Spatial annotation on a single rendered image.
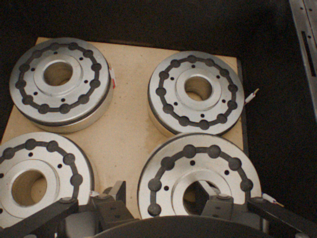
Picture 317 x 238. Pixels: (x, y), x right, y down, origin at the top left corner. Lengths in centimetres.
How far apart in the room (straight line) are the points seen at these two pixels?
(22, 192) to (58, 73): 13
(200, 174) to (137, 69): 15
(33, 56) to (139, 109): 13
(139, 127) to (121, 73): 7
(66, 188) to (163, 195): 8
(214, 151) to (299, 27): 13
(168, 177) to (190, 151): 3
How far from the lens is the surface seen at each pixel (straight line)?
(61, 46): 27
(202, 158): 18
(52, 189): 20
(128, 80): 27
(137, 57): 28
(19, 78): 26
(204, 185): 16
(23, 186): 24
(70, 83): 23
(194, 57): 26
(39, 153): 22
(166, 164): 18
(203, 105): 22
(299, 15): 24
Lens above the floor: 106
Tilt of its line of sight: 68 degrees down
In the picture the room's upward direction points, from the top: 12 degrees clockwise
